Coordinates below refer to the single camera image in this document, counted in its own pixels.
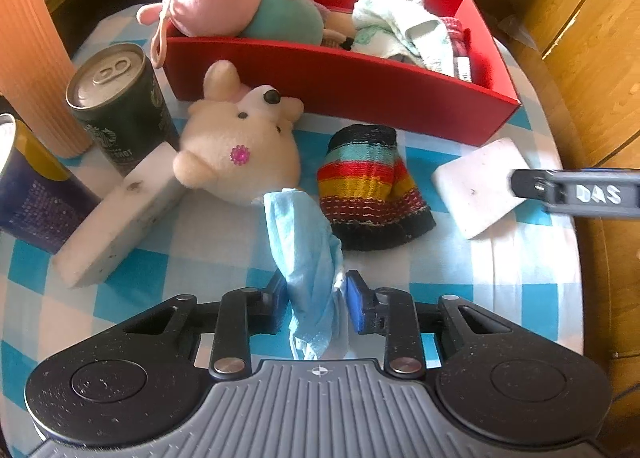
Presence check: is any red cardboard box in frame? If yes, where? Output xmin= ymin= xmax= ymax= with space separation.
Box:
xmin=162 ymin=0 xmax=522 ymax=148

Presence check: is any speckled white sponge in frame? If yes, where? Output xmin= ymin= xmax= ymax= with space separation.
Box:
xmin=52 ymin=140 xmax=187 ymax=289

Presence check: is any orange ribbed vase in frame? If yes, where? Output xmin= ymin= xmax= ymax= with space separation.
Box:
xmin=0 ymin=0 xmax=94 ymax=159

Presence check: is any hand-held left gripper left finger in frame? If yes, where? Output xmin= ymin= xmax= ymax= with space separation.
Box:
xmin=120 ymin=270 xmax=289 ymax=382

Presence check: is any rainbow striped knitted sock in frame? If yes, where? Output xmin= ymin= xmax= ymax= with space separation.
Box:
xmin=316 ymin=124 xmax=437 ymax=251

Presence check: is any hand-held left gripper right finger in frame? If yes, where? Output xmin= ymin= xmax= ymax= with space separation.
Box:
xmin=346 ymin=269 xmax=507 ymax=380

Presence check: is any blue checkered tablecloth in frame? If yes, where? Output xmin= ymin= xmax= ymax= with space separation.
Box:
xmin=0 ymin=3 xmax=586 ymax=458

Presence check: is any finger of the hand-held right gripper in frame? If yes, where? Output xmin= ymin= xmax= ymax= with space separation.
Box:
xmin=508 ymin=168 xmax=565 ymax=205

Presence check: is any barcode labelled packet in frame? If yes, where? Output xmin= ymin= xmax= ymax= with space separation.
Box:
xmin=444 ymin=17 xmax=474 ymax=84

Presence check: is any wooden wardrobe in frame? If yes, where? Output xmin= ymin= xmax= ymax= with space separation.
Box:
xmin=505 ymin=0 xmax=640 ymax=389

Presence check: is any white and green towel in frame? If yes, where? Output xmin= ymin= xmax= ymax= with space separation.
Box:
xmin=350 ymin=0 xmax=457 ymax=74

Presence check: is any blue face mask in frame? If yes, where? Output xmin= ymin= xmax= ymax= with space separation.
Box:
xmin=262 ymin=188 xmax=346 ymax=360

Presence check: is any cream plush pig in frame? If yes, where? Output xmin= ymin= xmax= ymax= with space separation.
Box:
xmin=172 ymin=60 xmax=305 ymax=209

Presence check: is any blue and yellow can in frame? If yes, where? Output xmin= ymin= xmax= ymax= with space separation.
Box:
xmin=0 ymin=113 xmax=103 ymax=255

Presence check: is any dark green can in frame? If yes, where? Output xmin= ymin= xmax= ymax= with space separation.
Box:
xmin=66 ymin=43 xmax=181 ymax=178

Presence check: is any tan soft fabric item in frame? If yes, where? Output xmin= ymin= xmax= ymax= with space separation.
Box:
xmin=322 ymin=10 xmax=357 ymax=53

